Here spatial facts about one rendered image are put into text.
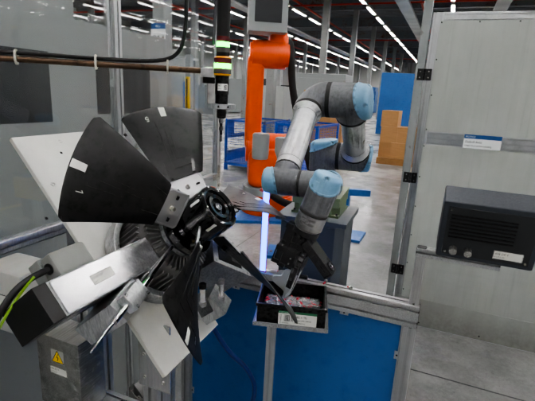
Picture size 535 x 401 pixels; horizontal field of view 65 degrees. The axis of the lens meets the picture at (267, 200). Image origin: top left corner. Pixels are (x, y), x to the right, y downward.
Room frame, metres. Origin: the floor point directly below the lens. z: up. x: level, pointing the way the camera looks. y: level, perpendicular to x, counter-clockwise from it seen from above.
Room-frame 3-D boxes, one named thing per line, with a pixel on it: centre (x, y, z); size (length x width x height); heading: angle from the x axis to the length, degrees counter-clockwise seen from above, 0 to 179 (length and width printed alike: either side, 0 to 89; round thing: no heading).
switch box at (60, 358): (1.02, 0.53, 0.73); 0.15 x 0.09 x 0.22; 68
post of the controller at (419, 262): (1.25, -0.49, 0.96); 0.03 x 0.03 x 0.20; 68
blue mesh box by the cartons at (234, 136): (8.47, 0.25, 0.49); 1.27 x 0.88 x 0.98; 157
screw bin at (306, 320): (1.23, -0.10, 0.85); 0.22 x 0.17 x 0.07; 84
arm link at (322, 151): (1.80, -0.24, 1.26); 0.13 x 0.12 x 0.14; 73
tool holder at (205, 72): (1.11, 0.14, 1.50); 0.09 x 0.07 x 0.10; 103
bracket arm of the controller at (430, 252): (1.21, -0.59, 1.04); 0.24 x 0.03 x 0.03; 68
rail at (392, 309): (1.41, -0.09, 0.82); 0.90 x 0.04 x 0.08; 68
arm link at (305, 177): (1.12, -0.15, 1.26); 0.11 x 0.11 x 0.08; 73
